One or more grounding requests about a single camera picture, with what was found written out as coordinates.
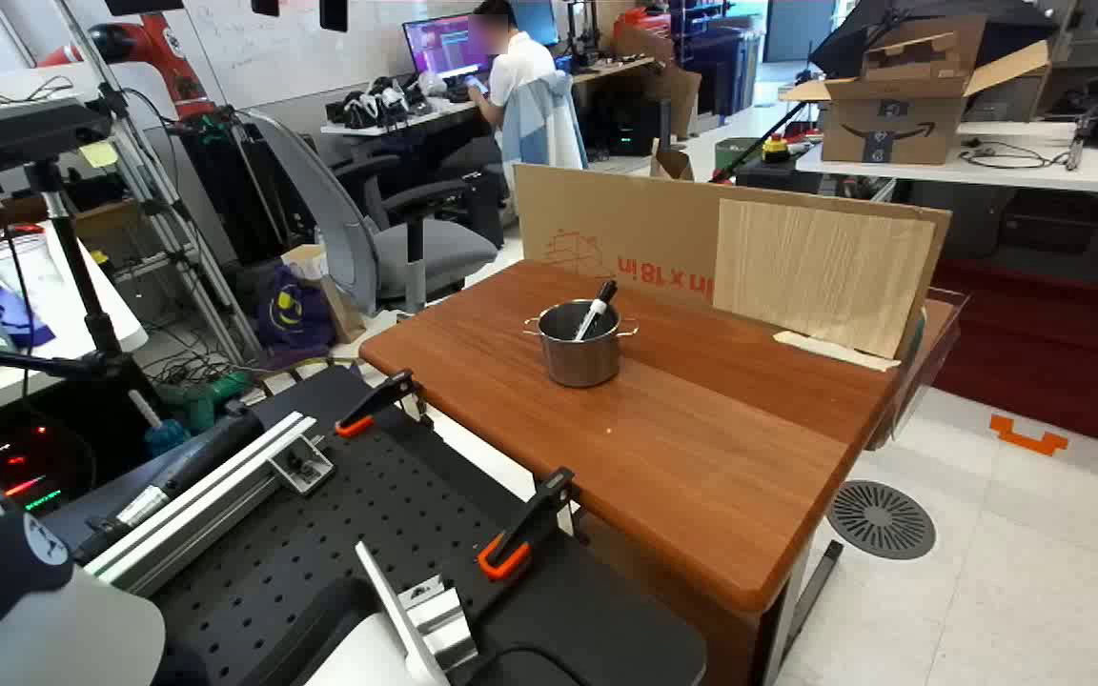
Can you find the white marker with black cap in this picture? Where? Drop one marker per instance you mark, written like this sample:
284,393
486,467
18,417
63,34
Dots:
592,311

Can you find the steel pot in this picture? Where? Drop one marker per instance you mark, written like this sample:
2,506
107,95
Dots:
574,364

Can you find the grey office chair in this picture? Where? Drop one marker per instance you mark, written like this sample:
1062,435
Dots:
430,248

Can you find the person in white shirt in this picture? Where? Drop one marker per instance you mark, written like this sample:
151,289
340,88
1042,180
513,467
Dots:
531,88

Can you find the black perforated breadboard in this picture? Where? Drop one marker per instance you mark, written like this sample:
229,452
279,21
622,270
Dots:
346,509

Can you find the purple bag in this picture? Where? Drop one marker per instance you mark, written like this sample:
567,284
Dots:
289,311

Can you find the pale corrugated board panel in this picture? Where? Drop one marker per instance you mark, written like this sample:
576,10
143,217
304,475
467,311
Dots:
817,273

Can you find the small pale wood strip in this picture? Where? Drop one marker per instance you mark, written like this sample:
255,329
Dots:
829,349

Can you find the black equipment pile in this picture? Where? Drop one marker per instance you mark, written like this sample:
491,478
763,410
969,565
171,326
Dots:
381,102

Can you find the purple lit computer monitor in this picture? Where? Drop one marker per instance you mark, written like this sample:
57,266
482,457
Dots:
447,45

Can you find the round metal floor drain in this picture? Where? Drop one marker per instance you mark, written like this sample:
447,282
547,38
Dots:
879,520

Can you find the open Amazon cardboard box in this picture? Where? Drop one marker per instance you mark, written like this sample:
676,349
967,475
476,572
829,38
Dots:
893,121

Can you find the black tripod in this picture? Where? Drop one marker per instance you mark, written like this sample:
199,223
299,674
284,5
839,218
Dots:
92,306

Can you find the red machine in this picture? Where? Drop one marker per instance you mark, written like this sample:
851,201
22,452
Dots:
161,50

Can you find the black controller box with lights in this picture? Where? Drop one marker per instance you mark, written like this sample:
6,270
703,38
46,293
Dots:
27,461

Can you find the blue cloth item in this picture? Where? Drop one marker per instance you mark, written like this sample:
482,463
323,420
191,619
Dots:
11,313

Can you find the white table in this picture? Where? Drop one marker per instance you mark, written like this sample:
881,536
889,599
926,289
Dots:
1086,175

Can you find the aluminium extrusion rail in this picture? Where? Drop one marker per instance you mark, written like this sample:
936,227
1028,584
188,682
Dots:
430,614
209,496

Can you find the black table leg frame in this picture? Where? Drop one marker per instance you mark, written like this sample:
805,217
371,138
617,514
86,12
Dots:
811,597

